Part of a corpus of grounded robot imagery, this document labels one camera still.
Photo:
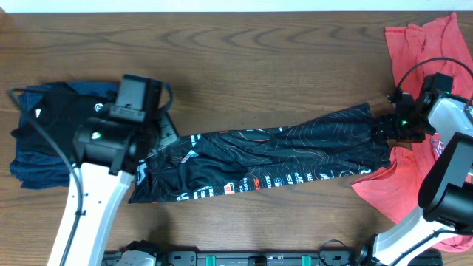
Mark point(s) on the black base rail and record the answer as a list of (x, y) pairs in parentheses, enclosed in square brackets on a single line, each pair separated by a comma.
[(147, 253)]

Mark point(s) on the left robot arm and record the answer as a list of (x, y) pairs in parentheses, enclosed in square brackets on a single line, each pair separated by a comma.
[(107, 152)]

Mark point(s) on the black patterned jersey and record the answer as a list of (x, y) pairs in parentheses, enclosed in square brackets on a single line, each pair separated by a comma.
[(339, 144)]

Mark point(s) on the folded navy blue garment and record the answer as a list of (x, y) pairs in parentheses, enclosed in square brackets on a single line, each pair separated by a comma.
[(36, 165)]

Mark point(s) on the red t-shirt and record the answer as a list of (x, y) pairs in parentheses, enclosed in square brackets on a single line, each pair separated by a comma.
[(437, 46)]

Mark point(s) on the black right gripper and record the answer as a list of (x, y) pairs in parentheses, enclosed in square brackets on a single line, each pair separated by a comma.
[(386, 128)]

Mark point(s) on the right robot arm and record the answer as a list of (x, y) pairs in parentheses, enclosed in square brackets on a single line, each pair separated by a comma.
[(444, 206)]

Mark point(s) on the folded black polo shirt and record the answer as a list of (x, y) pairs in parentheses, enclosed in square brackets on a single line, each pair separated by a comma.
[(67, 105)]

